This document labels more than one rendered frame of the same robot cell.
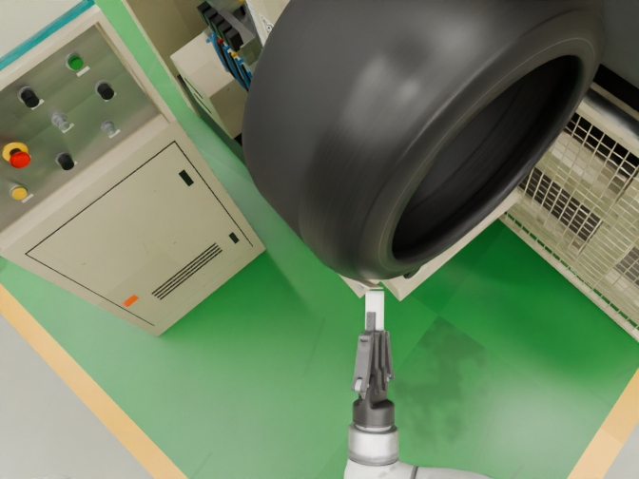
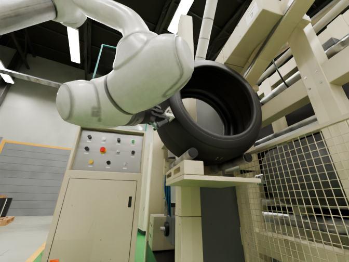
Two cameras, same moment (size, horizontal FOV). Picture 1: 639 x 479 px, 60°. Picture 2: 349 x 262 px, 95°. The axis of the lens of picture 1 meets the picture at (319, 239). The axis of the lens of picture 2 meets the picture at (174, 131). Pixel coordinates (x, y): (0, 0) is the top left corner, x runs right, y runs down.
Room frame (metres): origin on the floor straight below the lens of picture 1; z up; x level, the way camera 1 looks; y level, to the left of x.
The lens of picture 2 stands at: (-0.32, -0.10, 0.71)
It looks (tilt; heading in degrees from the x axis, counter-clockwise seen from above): 23 degrees up; 3
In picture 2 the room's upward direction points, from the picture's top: 1 degrees clockwise
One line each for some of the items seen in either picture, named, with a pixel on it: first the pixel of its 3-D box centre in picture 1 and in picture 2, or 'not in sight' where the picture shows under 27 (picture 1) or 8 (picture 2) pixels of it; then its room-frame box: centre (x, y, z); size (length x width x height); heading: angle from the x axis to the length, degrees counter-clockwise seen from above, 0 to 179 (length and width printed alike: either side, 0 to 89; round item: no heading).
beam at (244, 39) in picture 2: not in sight; (243, 51); (0.54, -0.55, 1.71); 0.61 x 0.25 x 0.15; 17
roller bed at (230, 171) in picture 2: not in sight; (237, 152); (0.89, -0.53, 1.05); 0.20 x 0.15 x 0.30; 17
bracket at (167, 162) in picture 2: not in sight; (193, 168); (0.74, -0.18, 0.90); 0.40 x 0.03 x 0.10; 107
